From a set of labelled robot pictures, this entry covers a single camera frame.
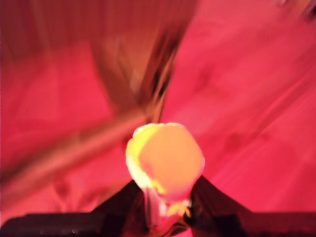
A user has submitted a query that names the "yellow and white footbag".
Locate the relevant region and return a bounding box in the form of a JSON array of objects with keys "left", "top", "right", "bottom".
[{"left": 125, "top": 122, "right": 206, "bottom": 233}]

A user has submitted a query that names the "cardboard dice tower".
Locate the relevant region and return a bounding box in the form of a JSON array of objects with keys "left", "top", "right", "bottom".
[{"left": 0, "top": 0, "right": 198, "bottom": 205}]

